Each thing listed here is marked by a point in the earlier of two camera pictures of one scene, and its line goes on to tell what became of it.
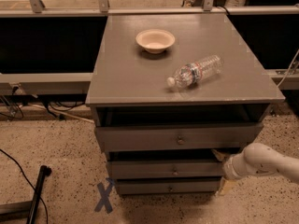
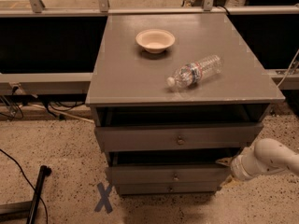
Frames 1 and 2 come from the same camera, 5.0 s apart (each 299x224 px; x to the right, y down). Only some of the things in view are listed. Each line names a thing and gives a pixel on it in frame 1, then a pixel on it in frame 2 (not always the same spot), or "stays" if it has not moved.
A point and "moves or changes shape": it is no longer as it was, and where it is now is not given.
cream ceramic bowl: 155,40 stays
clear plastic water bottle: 192,73 stays
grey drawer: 165,168 moves or changes shape
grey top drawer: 177,137 stays
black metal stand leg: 28,209 stays
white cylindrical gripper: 228,169 -> 237,167
